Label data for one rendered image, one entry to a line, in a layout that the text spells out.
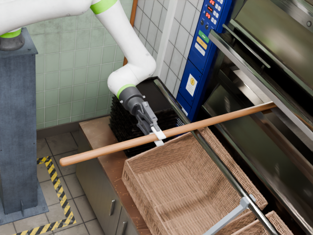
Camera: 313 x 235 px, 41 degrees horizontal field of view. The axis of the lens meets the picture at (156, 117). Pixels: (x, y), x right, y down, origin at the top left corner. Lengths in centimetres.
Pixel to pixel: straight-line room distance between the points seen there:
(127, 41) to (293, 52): 67
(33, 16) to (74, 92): 145
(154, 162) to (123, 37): 80
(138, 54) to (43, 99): 132
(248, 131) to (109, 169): 77
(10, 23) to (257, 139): 119
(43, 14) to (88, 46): 124
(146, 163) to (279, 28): 98
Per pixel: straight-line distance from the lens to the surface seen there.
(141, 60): 178
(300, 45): 174
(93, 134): 245
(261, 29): 186
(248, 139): 205
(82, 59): 286
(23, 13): 165
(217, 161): 164
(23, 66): 200
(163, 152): 224
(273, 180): 198
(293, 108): 161
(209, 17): 209
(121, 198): 217
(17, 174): 252
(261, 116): 195
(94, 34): 278
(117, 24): 172
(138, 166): 222
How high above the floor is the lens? 232
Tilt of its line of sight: 41 degrees down
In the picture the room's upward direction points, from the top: 14 degrees clockwise
